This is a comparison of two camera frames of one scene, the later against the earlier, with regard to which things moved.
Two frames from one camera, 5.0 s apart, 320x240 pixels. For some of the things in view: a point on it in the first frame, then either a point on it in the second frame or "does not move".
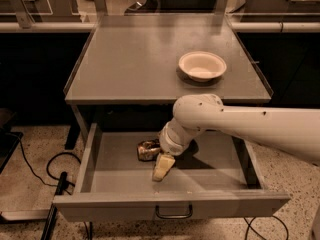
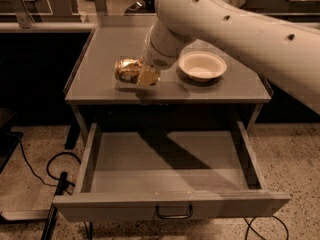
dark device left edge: [9, 142] does not move
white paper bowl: [202, 66] does not move
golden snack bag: [148, 150] → [126, 70]
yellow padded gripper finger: [163, 165] → [148, 76]
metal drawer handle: [174, 217] does not move
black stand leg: [52, 215] does not move
